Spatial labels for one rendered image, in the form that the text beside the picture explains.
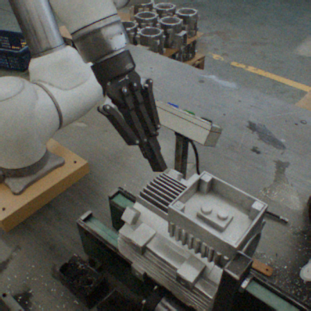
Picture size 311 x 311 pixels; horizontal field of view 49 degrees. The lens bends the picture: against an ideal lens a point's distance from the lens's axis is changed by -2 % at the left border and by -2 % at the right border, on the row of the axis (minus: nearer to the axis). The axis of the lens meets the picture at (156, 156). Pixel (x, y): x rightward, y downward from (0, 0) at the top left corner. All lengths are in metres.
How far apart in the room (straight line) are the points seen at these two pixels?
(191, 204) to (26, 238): 0.53
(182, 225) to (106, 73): 0.28
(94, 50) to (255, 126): 0.83
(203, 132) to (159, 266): 0.34
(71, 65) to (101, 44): 0.43
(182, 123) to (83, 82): 0.35
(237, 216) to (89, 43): 0.37
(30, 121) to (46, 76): 0.15
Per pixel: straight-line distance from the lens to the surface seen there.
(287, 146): 1.25
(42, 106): 0.95
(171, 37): 2.86
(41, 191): 1.00
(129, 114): 0.63
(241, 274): 0.36
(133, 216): 0.59
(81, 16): 0.59
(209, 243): 0.53
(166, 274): 0.59
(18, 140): 0.94
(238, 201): 0.58
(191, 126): 0.81
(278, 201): 1.05
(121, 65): 0.60
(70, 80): 1.01
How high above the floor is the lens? 1.55
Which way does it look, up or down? 42 degrees down
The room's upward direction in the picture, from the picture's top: straight up
